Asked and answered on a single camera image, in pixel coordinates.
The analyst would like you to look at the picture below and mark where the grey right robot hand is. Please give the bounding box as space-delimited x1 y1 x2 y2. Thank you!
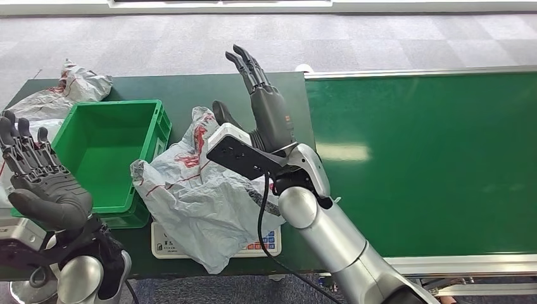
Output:
212 44 296 153

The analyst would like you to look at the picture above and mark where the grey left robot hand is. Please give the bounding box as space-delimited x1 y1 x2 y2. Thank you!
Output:
0 110 94 234

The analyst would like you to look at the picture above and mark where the grey red-printed courier bag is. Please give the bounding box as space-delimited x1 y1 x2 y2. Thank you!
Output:
130 106 287 276

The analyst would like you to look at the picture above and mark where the green conveyor belt machine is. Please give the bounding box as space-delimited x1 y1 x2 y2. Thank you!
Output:
295 63 537 299

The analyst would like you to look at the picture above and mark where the green plastic crate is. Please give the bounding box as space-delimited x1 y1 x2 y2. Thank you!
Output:
10 99 173 219
95 193 151 231

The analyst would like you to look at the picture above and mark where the round metal stand base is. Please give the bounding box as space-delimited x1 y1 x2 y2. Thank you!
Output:
8 277 60 304

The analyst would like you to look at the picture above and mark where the crumpled grey courier bag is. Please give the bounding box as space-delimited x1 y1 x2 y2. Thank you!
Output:
8 58 113 122

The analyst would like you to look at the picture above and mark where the white electronic weighing scale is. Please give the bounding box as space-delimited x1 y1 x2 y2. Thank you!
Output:
150 221 282 260

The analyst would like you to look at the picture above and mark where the white window ledge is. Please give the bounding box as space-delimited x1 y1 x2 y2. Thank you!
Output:
0 0 537 16

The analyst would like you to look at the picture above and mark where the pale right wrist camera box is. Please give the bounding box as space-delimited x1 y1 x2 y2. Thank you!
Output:
205 122 290 181

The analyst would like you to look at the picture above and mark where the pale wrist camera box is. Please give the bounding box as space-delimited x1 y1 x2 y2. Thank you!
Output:
205 122 290 181
0 217 60 270

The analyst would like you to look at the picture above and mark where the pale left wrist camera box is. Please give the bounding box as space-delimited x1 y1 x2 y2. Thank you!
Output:
0 217 60 270

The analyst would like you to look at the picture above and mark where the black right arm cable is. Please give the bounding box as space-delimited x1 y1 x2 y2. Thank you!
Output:
256 171 346 304

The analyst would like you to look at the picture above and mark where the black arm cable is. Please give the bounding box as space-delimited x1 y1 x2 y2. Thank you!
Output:
122 278 140 304
256 171 346 304

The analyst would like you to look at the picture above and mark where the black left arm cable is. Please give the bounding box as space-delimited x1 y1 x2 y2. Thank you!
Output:
122 278 140 304

